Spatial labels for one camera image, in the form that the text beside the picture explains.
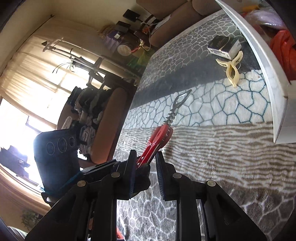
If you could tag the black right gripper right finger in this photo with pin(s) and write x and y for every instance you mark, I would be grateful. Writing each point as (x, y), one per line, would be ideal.
(177, 187)

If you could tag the cream window curtain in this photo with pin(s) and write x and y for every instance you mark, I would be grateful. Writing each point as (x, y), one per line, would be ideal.
(37, 81)

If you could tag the black and white small box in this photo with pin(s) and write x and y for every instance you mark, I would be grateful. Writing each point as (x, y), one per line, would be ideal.
(225, 47)

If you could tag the orange plastic bag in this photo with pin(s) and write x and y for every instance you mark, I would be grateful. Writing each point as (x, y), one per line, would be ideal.
(283, 46)

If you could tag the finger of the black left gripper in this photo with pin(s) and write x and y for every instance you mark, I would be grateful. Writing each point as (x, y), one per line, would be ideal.
(142, 180)

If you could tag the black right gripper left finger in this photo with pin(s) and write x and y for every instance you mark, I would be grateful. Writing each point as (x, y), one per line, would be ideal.
(116, 186)

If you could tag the white storage bin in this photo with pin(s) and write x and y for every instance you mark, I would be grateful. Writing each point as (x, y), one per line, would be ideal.
(281, 91)

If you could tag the patterned fleece blanket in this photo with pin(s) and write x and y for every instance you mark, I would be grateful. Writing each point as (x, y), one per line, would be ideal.
(223, 133)

